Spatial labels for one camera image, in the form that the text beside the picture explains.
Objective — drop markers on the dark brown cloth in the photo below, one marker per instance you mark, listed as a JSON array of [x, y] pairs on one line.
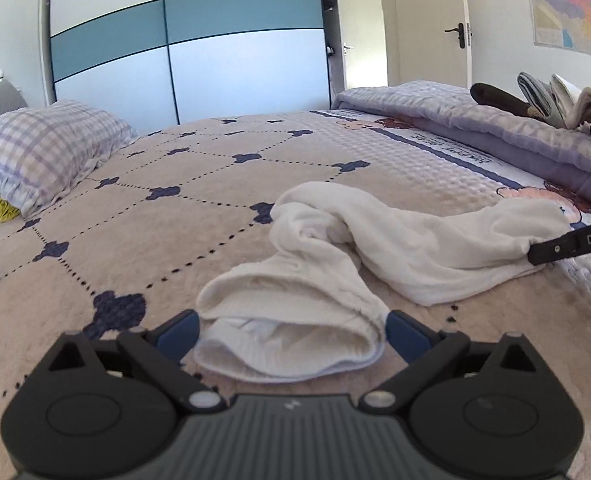
[[500, 97]]

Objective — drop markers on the white hallway door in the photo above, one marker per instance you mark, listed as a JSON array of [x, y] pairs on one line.
[[370, 35]]

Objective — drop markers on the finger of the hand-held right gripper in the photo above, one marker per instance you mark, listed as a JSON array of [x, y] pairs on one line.
[[575, 242]]

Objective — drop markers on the yellow cloth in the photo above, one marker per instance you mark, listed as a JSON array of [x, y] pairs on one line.
[[0, 210]]

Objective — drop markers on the purple plaid pillow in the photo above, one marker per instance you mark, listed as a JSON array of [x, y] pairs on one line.
[[40, 150]]

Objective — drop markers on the purple folded quilt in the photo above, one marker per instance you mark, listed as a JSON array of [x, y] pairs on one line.
[[475, 120]]

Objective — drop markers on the white long-sleeve shirt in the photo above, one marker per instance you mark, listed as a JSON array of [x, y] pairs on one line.
[[425, 240]]

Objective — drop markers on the blue and white wardrobe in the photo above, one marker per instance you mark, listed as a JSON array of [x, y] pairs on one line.
[[225, 60]]

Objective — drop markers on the grey striped folded cloth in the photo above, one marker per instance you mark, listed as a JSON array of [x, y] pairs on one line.
[[535, 92]]

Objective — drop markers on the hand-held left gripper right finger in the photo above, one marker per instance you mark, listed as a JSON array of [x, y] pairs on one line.
[[405, 334]]

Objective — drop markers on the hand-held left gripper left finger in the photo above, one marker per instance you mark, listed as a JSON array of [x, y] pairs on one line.
[[178, 334]]

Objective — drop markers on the beige folded cloth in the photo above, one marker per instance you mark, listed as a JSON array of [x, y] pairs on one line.
[[565, 97]]

